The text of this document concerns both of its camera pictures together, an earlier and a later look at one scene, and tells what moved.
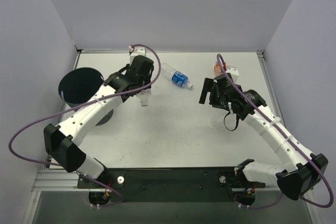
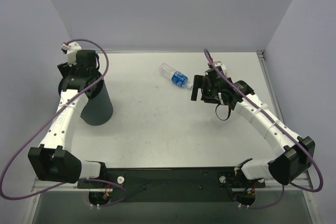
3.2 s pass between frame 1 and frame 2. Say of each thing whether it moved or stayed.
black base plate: stayed
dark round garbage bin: stayed
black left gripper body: moved
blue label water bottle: stayed
